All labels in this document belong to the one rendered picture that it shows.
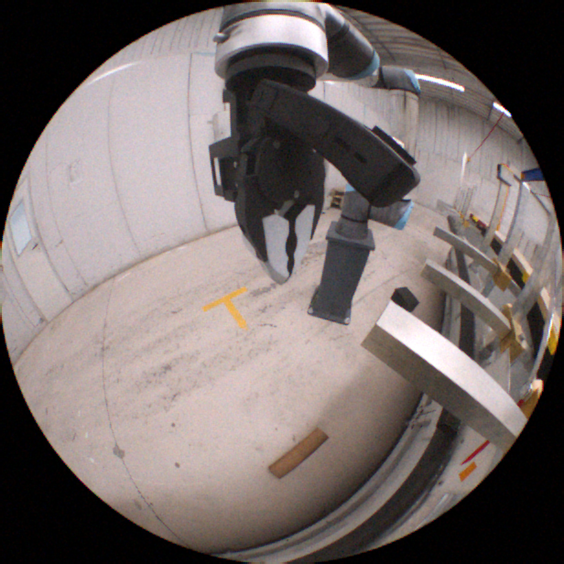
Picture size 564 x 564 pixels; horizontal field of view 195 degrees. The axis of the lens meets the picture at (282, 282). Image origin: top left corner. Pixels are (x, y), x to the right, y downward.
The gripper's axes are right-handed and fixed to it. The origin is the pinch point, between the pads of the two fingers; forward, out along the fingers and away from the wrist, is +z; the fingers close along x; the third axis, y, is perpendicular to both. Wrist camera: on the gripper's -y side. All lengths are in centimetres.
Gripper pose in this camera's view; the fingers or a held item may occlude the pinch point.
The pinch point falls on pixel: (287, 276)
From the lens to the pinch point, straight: 18.2
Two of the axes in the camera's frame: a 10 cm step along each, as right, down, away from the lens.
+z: 0.0, 7.5, 6.6
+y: -6.8, -4.9, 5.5
